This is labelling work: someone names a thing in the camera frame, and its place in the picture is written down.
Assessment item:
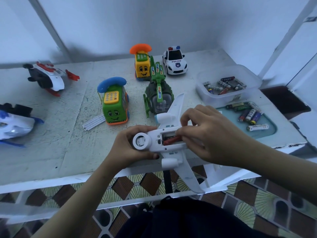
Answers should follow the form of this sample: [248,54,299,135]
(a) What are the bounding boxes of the person's dark trousers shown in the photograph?
[115,196,278,238]

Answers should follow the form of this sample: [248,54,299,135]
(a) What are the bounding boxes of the white battery cover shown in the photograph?
[82,114,107,132]

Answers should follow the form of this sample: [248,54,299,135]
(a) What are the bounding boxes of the green orange toy car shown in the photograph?
[96,77,131,126]

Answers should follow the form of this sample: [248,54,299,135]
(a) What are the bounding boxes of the white toy airplane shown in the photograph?
[114,93,220,194]

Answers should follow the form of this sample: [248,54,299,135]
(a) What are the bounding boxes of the yellow orange toy car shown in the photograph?
[129,43,155,81]

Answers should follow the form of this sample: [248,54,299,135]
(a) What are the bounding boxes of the person's left hand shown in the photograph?
[104,125,160,170]

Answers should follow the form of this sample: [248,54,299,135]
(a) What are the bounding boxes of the red white toy vehicle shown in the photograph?
[22,61,80,98]

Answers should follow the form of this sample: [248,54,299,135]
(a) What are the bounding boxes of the white blue toy vehicle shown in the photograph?
[0,102,45,148]

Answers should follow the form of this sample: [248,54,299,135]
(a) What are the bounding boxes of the dark green toy helicopter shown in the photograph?
[143,62,175,118]

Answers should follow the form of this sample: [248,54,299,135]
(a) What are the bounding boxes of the dark brown storage box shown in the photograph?
[260,85,311,120]

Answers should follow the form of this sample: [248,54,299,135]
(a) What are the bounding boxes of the pile of batteries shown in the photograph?
[225,100,270,133]

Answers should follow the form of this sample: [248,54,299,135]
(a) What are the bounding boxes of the person's left forearm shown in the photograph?
[32,162,120,238]

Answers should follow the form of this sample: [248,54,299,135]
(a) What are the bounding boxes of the red battery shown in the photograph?
[163,136,182,146]

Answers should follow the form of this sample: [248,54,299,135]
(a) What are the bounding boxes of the clear plastic container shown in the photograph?
[194,64,264,108]

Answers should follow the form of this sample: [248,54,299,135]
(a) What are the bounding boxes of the person's right hand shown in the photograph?
[175,104,259,168]

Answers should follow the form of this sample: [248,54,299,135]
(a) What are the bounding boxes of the teal container lid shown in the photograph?
[215,100,278,140]

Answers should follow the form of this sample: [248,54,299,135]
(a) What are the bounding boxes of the black white toy car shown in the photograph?
[162,45,189,77]

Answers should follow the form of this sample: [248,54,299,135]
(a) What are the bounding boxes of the heap of mixed batteries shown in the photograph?
[202,76,248,96]

